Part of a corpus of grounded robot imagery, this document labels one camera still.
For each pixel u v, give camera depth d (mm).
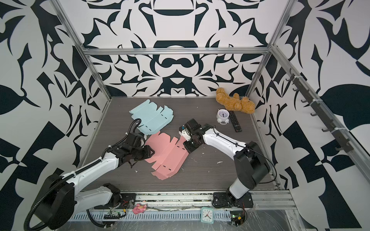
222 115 1054
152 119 1082
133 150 661
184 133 794
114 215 727
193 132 690
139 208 702
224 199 742
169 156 892
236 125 1020
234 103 1040
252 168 444
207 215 690
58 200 396
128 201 735
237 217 709
